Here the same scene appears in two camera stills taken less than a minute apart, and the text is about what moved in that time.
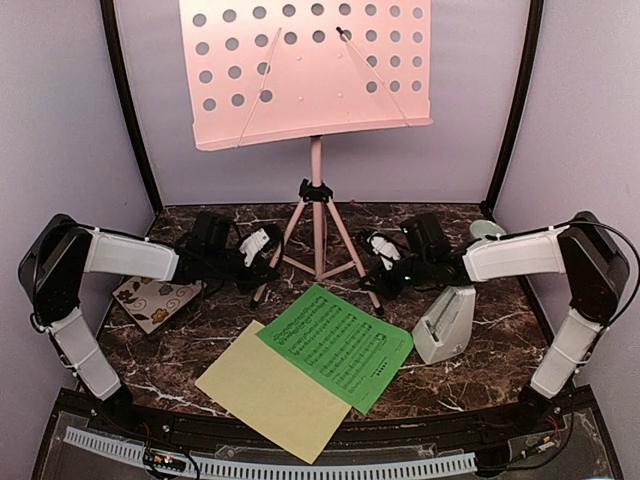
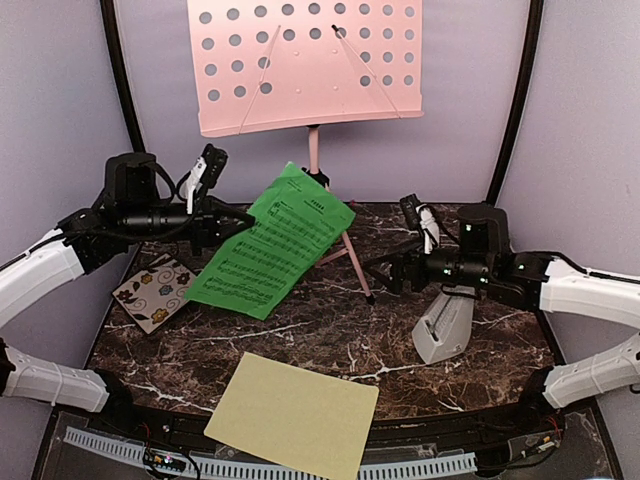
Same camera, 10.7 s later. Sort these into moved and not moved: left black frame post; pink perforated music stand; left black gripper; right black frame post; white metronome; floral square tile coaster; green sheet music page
Moved: pink perforated music stand; left black gripper; green sheet music page
Not moved: right black frame post; left black frame post; white metronome; floral square tile coaster
